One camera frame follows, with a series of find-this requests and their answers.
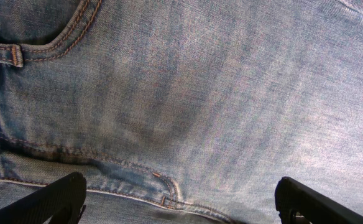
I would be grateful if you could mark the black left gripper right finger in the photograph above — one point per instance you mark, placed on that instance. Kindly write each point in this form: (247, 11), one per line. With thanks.
(297, 203)

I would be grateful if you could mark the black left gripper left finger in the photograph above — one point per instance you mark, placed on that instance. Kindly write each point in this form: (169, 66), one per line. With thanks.
(62, 201)

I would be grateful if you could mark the light blue denim jeans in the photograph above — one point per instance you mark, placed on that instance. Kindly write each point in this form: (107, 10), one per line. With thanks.
(182, 111)

